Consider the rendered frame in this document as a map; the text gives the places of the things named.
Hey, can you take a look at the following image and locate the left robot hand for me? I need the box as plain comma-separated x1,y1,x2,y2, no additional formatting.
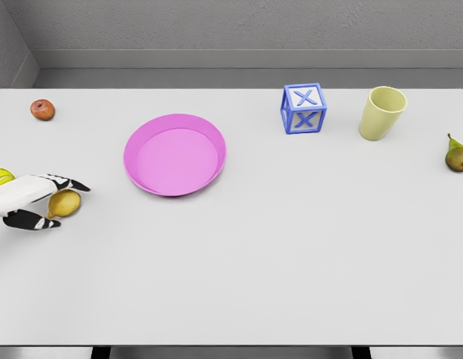
0,173,91,231

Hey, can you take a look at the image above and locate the pink plate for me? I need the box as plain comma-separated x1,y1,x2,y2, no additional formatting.
123,113,228,197

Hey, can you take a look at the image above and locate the blue white letter block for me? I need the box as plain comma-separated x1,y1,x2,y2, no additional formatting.
280,82,328,135

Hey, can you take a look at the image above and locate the red apple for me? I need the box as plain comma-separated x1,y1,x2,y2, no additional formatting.
29,98,56,122

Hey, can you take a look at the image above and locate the green-brown pear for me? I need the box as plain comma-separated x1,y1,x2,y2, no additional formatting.
444,132,463,174

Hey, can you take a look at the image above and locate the yellow lemon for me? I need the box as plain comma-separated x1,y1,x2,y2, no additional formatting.
46,188,82,219

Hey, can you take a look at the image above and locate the pale yellow cup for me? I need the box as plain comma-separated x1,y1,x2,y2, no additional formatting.
358,85,408,142

